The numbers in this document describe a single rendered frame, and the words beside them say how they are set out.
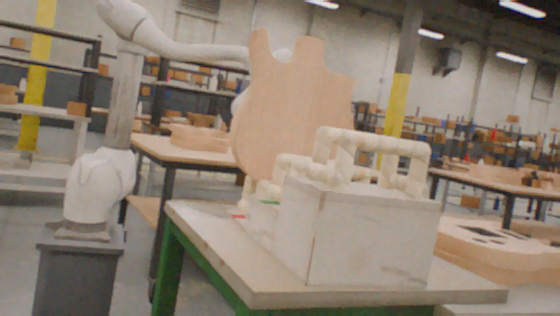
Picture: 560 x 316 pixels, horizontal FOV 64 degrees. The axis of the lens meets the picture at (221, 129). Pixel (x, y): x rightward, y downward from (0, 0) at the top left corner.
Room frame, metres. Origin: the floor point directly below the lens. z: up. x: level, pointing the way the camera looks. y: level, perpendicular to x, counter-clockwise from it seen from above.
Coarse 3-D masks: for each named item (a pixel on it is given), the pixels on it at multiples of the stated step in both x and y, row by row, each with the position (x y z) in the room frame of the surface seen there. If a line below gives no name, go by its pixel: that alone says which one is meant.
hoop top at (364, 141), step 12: (348, 132) 0.79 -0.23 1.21; (360, 132) 0.80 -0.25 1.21; (360, 144) 0.79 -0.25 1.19; (372, 144) 0.80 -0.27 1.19; (384, 144) 0.80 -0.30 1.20; (396, 144) 0.81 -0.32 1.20; (408, 144) 0.82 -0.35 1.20; (420, 144) 0.84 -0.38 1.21; (408, 156) 0.83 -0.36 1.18; (420, 156) 0.84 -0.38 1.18
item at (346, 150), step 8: (344, 144) 0.78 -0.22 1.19; (352, 144) 0.78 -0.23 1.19; (344, 152) 0.78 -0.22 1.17; (352, 152) 0.78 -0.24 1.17; (336, 160) 0.79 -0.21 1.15; (344, 160) 0.78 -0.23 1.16; (352, 160) 0.79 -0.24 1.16; (336, 168) 0.79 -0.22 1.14; (344, 168) 0.78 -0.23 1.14; (352, 168) 0.79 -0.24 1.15; (344, 176) 0.78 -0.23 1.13; (344, 184) 0.78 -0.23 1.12; (344, 192) 0.78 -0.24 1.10
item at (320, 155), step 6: (318, 138) 0.87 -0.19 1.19; (324, 138) 0.86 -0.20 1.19; (318, 144) 0.86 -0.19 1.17; (324, 144) 0.86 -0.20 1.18; (330, 144) 0.87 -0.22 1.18; (318, 150) 0.86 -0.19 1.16; (324, 150) 0.86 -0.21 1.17; (312, 156) 0.87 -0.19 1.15; (318, 156) 0.86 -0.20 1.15; (324, 156) 0.86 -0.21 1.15; (312, 162) 0.87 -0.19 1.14; (318, 162) 0.86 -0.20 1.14; (324, 162) 0.86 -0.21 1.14; (312, 180) 0.86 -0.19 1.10
